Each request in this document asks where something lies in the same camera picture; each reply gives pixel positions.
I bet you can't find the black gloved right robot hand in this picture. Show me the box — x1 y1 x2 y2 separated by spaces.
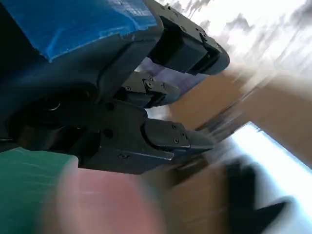
224 158 297 234

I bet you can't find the pink bowl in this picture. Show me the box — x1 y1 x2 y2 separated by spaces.
46 165 171 234

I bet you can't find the green cutting mat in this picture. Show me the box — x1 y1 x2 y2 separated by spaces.
0 147 81 234

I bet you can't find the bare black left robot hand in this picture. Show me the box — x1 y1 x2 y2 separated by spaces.
0 0 231 176

